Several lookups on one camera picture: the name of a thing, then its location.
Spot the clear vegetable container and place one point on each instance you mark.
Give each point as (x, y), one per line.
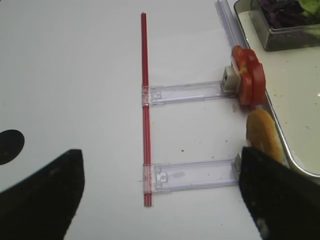
(284, 38)

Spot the green lettuce pile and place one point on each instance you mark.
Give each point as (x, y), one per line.
(311, 7)

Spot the white tomato holder block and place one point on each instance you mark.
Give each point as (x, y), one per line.
(230, 80)

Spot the metal tray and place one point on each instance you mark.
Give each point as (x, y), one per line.
(291, 62)

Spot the red left boundary strip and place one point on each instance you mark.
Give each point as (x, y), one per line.
(146, 105)

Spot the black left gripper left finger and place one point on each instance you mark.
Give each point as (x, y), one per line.
(42, 206)

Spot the black table hole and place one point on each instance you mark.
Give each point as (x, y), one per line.
(11, 144)

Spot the tomato slices stack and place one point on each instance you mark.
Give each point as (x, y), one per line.
(252, 84)

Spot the clear rail upper left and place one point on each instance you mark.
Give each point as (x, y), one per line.
(179, 93)

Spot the clear long rail left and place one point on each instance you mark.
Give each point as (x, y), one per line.
(229, 19)

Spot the bun half left rack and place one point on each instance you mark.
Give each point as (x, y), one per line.
(262, 134)

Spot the purple cabbage pile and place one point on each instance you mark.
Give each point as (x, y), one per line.
(285, 13)

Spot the clear rail lower left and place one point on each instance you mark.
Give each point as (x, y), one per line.
(160, 178)

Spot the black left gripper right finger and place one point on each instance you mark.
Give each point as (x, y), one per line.
(283, 204)

